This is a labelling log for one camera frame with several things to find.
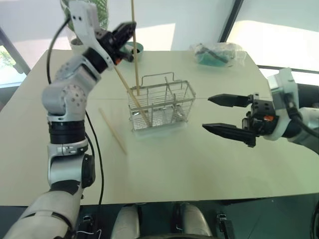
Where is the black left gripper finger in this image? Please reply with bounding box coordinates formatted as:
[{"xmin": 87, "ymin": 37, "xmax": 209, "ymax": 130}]
[
  {"xmin": 116, "ymin": 29, "xmax": 135, "ymax": 50},
  {"xmin": 111, "ymin": 21, "xmax": 138, "ymax": 38}
]

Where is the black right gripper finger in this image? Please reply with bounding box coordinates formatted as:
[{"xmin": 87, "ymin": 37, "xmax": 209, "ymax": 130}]
[
  {"xmin": 207, "ymin": 93, "xmax": 253, "ymax": 108},
  {"xmin": 201, "ymin": 122, "xmax": 257, "ymax": 148}
]

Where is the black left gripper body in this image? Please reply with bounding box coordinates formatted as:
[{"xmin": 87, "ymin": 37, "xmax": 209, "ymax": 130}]
[{"xmin": 97, "ymin": 30, "xmax": 135, "ymax": 66}]

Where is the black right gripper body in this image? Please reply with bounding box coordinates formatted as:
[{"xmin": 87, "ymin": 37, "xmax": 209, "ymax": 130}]
[{"xmin": 241, "ymin": 92, "xmax": 280, "ymax": 138}]

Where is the wooden chopstick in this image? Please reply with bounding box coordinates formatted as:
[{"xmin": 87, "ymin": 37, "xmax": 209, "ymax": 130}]
[
  {"xmin": 131, "ymin": 0, "xmax": 141, "ymax": 97},
  {"xmin": 99, "ymin": 107, "xmax": 128, "ymax": 155},
  {"xmin": 113, "ymin": 65, "xmax": 151, "ymax": 126}
]

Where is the teal bowl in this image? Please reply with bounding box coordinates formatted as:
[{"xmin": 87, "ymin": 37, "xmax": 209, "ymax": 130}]
[{"xmin": 123, "ymin": 41, "xmax": 145, "ymax": 62}]

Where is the green plant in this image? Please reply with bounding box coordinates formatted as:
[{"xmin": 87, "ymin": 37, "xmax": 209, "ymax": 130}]
[{"xmin": 60, "ymin": 0, "xmax": 111, "ymax": 33}]

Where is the white plant pot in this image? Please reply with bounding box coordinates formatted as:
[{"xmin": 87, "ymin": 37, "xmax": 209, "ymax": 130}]
[{"xmin": 70, "ymin": 37, "xmax": 86, "ymax": 53}]

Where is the clear plastic bag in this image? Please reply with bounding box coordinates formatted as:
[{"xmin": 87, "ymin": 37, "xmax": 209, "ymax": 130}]
[{"xmin": 188, "ymin": 42, "xmax": 248, "ymax": 68}]

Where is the white right robot leg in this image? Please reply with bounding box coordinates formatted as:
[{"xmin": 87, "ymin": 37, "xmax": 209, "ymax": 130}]
[{"xmin": 173, "ymin": 202, "xmax": 213, "ymax": 239}]

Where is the white robot leg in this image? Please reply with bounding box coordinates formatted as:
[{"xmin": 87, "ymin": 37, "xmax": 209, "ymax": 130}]
[
  {"xmin": 173, "ymin": 202, "xmax": 213, "ymax": 239},
  {"xmin": 110, "ymin": 205, "xmax": 141, "ymax": 239}
]

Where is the white left robot leg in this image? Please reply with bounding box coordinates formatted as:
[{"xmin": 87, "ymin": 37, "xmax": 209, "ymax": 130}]
[{"xmin": 110, "ymin": 205, "xmax": 141, "ymax": 239}]

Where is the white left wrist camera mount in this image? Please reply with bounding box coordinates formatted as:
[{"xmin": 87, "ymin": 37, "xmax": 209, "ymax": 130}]
[{"xmin": 67, "ymin": 0, "xmax": 113, "ymax": 68}]

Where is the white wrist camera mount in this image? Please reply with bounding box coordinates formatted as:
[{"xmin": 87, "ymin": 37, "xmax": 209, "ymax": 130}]
[
  {"xmin": 67, "ymin": 0, "xmax": 113, "ymax": 68},
  {"xmin": 261, "ymin": 67, "xmax": 300, "ymax": 142}
]

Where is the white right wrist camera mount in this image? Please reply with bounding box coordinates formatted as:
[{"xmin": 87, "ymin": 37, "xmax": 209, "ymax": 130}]
[{"xmin": 261, "ymin": 67, "xmax": 300, "ymax": 142}]

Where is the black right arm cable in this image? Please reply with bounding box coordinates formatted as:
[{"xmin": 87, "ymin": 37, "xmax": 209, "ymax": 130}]
[{"xmin": 286, "ymin": 93, "xmax": 319, "ymax": 138}]

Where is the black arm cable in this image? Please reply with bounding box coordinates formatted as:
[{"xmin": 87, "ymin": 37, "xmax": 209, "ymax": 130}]
[
  {"xmin": 46, "ymin": 16, "xmax": 105, "ymax": 207},
  {"xmin": 286, "ymin": 93, "xmax": 319, "ymax": 138}
]

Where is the metal wire basket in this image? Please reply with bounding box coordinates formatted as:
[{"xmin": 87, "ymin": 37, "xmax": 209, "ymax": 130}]
[{"xmin": 127, "ymin": 72, "xmax": 197, "ymax": 132}]

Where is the dark window frame post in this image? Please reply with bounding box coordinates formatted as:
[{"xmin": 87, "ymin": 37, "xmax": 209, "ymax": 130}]
[
  {"xmin": 0, "ymin": 25, "xmax": 31, "ymax": 76},
  {"xmin": 218, "ymin": 0, "xmax": 244, "ymax": 43}
]

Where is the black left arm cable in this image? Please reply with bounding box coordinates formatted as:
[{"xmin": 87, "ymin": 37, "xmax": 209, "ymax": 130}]
[{"xmin": 46, "ymin": 16, "xmax": 105, "ymax": 207}]

